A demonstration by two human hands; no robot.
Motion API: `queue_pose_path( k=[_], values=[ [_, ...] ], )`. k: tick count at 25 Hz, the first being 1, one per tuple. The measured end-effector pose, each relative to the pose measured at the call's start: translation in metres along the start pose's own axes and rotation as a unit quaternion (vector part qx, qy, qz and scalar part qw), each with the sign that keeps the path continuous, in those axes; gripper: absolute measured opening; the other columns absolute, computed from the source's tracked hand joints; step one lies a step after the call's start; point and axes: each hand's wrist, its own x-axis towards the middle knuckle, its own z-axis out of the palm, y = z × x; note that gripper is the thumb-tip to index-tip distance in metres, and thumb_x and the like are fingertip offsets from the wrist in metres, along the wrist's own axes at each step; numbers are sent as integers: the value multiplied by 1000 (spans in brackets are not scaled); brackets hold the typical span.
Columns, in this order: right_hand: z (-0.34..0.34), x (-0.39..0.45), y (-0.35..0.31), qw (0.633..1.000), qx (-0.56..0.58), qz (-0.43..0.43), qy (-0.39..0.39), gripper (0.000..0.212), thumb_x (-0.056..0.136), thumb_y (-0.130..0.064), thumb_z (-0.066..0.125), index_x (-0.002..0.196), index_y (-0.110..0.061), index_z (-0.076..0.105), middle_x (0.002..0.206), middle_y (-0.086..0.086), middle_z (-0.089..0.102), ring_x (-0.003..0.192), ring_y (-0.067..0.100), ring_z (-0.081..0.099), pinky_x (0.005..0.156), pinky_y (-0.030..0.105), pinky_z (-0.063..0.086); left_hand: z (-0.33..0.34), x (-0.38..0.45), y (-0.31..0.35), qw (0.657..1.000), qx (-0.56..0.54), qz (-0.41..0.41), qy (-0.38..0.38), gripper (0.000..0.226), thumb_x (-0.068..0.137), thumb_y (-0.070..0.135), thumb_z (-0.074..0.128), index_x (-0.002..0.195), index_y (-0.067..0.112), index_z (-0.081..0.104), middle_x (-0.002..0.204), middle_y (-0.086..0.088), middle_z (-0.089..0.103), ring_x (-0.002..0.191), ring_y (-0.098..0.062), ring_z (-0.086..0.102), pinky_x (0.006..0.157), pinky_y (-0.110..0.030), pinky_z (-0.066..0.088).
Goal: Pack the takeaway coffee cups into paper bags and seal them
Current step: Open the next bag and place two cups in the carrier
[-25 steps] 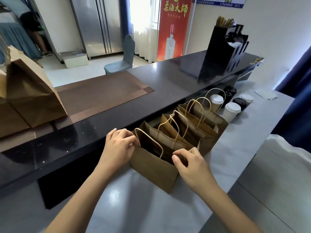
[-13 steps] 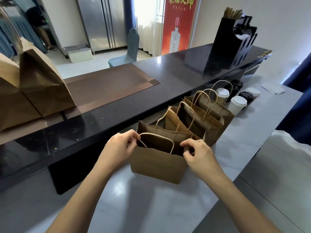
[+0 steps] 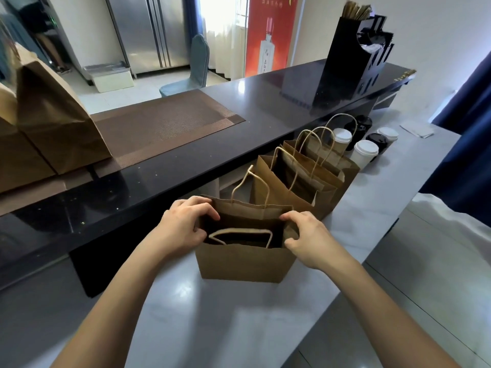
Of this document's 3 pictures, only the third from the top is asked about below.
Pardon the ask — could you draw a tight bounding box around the stack of white paper sheets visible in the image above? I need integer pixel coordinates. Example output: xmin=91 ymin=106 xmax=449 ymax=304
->
xmin=399 ymin=119 xmax=437 ymax=140

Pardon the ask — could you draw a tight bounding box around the bundle of brown wrapped sticks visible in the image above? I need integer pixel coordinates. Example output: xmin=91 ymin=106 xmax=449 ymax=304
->
xmin=341 ymin=0 xmax=373 ymax=21

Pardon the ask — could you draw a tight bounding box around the person's right forearm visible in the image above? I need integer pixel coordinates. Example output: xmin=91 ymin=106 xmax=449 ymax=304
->
xmin=322 ymin=249 xmax=461 ymax=368

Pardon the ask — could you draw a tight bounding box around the white window curtain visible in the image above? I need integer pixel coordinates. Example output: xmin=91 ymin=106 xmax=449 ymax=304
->
xmin=198 ymin=0 xmax=250 ymax=80

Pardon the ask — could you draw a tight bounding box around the blue window curtain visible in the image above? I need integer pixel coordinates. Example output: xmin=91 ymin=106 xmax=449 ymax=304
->
xmin=182 ymin=0 xmax=207 ymax=47

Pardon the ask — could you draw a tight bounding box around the blue plastic chair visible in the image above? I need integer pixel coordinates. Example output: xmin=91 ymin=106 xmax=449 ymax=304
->
xmin=160 ymin=34 xmax=210 ymax=98

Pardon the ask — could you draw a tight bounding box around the stainless steel refrigerator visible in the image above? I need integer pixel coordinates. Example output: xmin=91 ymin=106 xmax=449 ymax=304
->
xmin=105 ymin=0 xmax=191 ymax=76

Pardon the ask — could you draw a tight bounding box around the red banner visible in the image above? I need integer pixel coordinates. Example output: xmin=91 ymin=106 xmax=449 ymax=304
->
xmin=244 ymin=0 xmax=302 ymax=79

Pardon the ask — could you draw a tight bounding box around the brown paper bag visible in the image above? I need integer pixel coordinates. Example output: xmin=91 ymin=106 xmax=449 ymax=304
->
xmin=249 ymin=145 xmax=346 ymax=221
xmin=0 ymin=80 xmax=56 ymax=194
xmin=15 ymin=43 xmax=112 ymax=175
xmin=282 ymin=112 xmax=362 ymax=189
xmin=194 ymin=165 xmax=299 ymax=284

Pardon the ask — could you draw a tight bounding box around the white box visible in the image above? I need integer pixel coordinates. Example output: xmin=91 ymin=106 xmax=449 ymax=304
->
xmin=83 ymin=62 xmax=135 ymax=94

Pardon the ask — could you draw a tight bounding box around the group of lidded coffee cups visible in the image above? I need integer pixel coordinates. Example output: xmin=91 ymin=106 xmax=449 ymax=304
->
xmin=330 ymin=114 xmax=400 ymax=169

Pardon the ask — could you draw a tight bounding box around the brown table runner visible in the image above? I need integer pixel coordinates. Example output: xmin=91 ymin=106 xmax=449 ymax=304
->
xmin=0 ymin=88 xmax=247 ymax=218

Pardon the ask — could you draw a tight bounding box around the person's left hand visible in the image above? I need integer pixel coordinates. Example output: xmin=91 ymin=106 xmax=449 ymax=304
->
xmin=146 ymin=195 xmax=221 ymax=261

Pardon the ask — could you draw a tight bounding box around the person's left forearm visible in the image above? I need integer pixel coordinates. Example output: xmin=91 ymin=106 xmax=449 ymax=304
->
xmin=54 ymin=245 xmax=185 ymax=368

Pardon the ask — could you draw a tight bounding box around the person's right hand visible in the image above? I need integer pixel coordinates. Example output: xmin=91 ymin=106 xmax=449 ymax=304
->
xmin=278 ymin=210 xmax=346 ymax=271

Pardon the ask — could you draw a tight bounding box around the black acrylic organizer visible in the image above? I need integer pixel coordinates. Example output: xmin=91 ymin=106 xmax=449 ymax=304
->
xmin=322 ymin=15 xmax=396 ymax=97

